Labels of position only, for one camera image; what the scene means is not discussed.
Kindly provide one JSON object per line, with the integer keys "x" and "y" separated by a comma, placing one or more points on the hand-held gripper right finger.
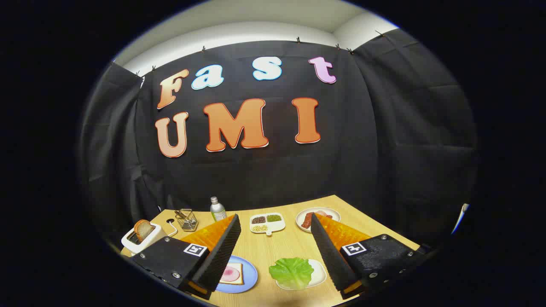
{"x": 330, "y": 251}

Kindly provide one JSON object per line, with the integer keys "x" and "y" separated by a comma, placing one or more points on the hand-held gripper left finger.
{"x": 222, "y": 251}

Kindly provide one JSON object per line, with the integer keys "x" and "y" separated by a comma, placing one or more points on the green lettuce leaf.
{"x": 292, "y": 272}

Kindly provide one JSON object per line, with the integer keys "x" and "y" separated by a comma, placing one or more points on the browned toast slice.
{"x": 144, "y": 229}

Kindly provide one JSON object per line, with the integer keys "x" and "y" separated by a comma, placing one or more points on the pink ham slice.
{"x": 231, "y": 273}

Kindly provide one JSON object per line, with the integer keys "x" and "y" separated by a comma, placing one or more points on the small white dish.
{"x": 320, "y": 275}

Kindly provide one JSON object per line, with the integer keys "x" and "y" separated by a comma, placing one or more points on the white oval plate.
{"x": 330, "y": 224}

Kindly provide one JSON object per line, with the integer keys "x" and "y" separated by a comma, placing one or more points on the white bread slice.
{"x": 236, "y": 281}

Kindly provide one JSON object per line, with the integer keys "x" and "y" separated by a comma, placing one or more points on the blue plate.
{"x": 251, "y": 275}

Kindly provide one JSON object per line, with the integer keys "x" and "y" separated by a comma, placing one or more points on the silver green bottle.
{"x": 218, "y": 211}

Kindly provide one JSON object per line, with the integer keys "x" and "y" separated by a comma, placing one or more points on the white divided bean dish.
{"x": 267, "y": 224}

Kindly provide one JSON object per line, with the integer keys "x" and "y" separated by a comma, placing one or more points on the brown utensils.
{"x": 181, "y": 214}

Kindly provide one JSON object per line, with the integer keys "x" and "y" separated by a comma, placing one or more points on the white toaster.
{"x": 147, "y": 244}

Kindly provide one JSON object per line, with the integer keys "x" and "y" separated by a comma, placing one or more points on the black backdrop cloth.
{"x": 264, "y": 179}

